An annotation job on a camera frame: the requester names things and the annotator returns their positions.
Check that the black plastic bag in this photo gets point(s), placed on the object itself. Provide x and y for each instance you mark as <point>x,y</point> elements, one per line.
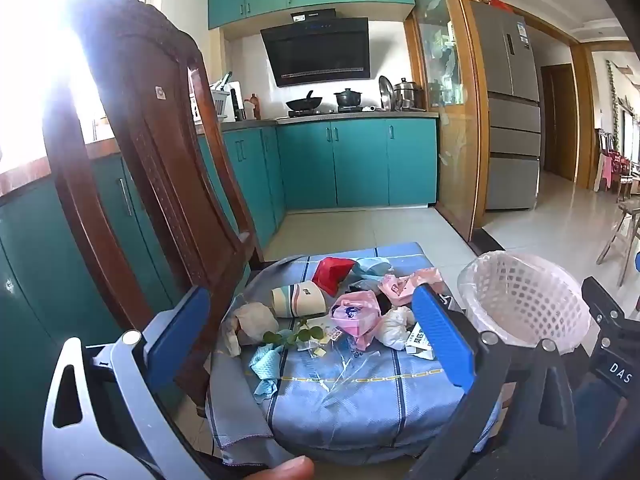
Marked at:
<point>386,305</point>

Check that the brown bottle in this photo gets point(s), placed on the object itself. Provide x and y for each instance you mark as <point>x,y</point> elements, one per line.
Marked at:
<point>252,109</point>

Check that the red item on refrigerator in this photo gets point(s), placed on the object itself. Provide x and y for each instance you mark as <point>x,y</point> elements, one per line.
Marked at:
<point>497,2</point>

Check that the green leaf sprig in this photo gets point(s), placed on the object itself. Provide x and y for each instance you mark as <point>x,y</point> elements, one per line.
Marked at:
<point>272,337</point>

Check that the white plastic mesh basket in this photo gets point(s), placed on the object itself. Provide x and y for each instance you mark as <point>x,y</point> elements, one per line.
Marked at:
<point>520,300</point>

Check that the black clay pot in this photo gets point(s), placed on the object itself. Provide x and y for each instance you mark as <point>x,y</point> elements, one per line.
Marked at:
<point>346,99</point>

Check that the black wok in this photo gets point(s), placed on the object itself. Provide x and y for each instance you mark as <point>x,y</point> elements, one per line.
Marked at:
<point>305,104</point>

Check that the pink plastic bag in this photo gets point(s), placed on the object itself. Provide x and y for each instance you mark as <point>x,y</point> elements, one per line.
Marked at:
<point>400,287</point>
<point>352,317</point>

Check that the black range hood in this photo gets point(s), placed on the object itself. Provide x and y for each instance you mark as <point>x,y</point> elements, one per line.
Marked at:
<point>320,55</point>

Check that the pink cloth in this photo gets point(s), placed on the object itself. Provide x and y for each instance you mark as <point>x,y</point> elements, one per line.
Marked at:
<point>608,170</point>

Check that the gas stove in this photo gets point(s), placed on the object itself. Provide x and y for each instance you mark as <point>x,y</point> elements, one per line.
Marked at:
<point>327,110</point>

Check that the person's left hand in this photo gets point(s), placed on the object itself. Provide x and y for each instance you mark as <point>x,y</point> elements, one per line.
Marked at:
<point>292,470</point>

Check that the clear plastic wrapper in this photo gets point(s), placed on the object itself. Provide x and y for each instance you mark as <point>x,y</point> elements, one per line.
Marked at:
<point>340,375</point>

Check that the wooden stool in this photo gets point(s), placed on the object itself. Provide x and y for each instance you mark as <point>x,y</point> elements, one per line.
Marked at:
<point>622,230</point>

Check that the bright window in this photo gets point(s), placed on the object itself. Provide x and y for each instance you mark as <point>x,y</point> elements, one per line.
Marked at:
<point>30,60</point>

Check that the silver refrigerator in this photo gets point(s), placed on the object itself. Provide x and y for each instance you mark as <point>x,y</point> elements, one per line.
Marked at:
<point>510,160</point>

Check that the white tissue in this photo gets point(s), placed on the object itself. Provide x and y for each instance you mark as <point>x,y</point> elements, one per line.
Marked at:
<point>395,327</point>

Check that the steel stock pot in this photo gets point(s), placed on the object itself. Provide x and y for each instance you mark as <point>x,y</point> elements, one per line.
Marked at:
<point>407,95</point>

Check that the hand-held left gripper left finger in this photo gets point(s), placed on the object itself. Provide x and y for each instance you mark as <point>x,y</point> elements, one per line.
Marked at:
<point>180,335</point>

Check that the wooden framed glass door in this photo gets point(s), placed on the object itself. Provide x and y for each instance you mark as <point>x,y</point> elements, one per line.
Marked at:
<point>450,160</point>

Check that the white kitchen appliance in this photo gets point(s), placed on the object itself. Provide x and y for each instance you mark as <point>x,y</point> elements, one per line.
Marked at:
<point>236,102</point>

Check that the dark wooden chair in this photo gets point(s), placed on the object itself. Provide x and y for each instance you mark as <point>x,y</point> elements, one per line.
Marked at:
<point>150,110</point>

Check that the beige paper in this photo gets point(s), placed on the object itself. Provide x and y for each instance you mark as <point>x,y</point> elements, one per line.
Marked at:
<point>255,322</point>

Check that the white printed paper box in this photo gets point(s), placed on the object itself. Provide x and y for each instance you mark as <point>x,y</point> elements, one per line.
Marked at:
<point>420,345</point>

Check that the white dish rack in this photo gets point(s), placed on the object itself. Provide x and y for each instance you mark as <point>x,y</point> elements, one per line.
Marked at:
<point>219,102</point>

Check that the steel pot lid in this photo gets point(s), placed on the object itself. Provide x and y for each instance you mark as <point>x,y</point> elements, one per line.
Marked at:
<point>385,92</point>

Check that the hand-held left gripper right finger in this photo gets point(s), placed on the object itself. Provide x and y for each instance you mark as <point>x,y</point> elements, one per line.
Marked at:
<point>442,335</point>

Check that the green hanging vine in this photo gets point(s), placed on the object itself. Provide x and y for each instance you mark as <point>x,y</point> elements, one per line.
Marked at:
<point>612,105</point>

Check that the striped paper cup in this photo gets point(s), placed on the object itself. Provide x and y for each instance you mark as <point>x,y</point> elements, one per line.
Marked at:
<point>297,300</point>

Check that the brown wooden door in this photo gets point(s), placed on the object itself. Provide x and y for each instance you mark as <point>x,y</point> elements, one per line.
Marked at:
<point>560,125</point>

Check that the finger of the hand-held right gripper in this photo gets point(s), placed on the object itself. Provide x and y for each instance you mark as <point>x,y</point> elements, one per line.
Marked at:
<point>605,305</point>

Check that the red paper packet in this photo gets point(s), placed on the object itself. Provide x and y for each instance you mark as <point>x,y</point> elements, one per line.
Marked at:
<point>332,272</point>

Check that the blue plaid cloth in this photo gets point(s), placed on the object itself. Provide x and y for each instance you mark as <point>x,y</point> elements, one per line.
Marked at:
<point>350,400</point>

